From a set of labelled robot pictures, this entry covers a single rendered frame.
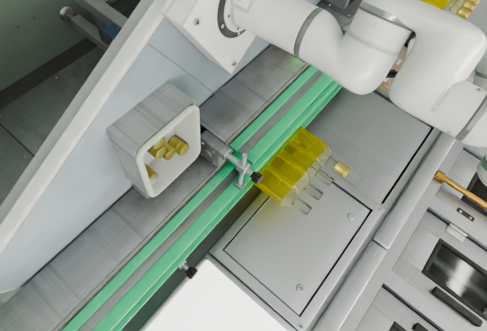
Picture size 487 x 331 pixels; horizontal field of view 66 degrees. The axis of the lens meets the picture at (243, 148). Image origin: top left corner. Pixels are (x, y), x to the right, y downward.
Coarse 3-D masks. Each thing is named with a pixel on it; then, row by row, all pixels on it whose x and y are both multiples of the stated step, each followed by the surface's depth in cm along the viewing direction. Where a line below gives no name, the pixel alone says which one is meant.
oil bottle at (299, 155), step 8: (288, 144) 111; (296, 144) 112; (288, 152) 110; (296, 152) 110; (304, 152) 110; (296, 160) 109; (304, 160) 109; (312, 160) 109; (304, 168) 108; (312, 168) 108; (320, 168) 110; (312, 176) 109
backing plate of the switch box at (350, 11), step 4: (324, 0) 126; (356, 0) 127; (360, 0) 128; (328, 4) 125; (332, 4) 125; (352, 4) 126; (356, 4) 126; (332, 8) 124; (336, 8) 125; (348, 8) 125; (352, 8) 125; (356, 8) 125; (340, 12) 124; (344, 12) 124; (348, 12) 124; (352, 12) 124; (348, 16) 123; (352, 16) 123
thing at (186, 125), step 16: (192, 112) 81; (176, 128) 92; (192, 128) 87; (144, 144) 73; (192, 144) 93; (144, 160) 90; (160, 160) 94; (176, 160) 94; (192, 160) 95; (144, 176) 79; (160, 176) 92; (176, 176) 93; (160, 192) 91
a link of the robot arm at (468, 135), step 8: (480, 112) 54; (472, 120) 55; (480, 120) 54; (464, 128) 56; (472, 128) 55; (480, 128) 55; (464, 136) 57; (472, 136) 56; (480, 136) 55; (472, 144) 57; (480, 144) 56
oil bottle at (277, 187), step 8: (264, 168) 107; (272, 168) 107; (264, 176) 105; (272, 176) 106; (280, 176) 106; (256, 184) 109; (264, 184) 105; (272, 184) 104; (280, 184) 105; (288, 184) 105; (272, 192) 105; (280, 192) 103; (288, 192) 104; (296, 192) 104; (280, 200) 105; (288, 200) 103
